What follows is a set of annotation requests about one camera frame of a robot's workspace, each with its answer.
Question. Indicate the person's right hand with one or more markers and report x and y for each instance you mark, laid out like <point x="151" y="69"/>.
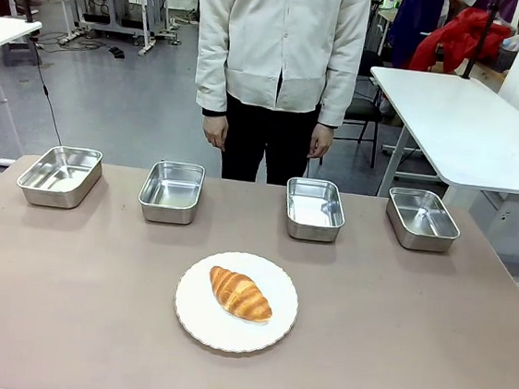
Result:
<point x="214" y="131"/>

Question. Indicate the red jacket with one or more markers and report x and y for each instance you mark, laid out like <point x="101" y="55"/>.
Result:
<point x="459" y="39"/>

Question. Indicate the rectangular stainless steel container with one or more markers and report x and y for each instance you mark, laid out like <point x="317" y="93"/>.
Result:
<point x="314" y="208"/>
<point x="60" y="176"/>
<point x="171" y="191"/>
<point x="422" y="219"/>

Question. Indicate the person's left hand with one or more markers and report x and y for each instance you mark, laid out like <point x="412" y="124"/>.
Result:
<point x="321" y="142"/>

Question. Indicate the person in cream jacket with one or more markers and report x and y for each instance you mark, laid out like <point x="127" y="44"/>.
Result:
<point x="277" y="66"/>

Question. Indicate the large white side table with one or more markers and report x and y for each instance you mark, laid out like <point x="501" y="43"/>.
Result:
<point x="470" y="128"/>

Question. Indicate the black camera pole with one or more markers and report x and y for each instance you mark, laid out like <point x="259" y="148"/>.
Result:
<point x="480" y="39"/>

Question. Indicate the black folding chair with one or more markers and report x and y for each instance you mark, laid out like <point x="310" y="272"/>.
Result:
<point x="366" y="103"/>

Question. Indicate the white scalloped plate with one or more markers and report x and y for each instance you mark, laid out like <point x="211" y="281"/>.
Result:
<point x="236" y="302"/>

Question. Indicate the golden brown croissant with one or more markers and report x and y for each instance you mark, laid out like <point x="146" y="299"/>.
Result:
<point x="240" y="294"/>

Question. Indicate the blue garment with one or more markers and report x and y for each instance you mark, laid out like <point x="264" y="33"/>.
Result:
<point x="414" y="25"/>

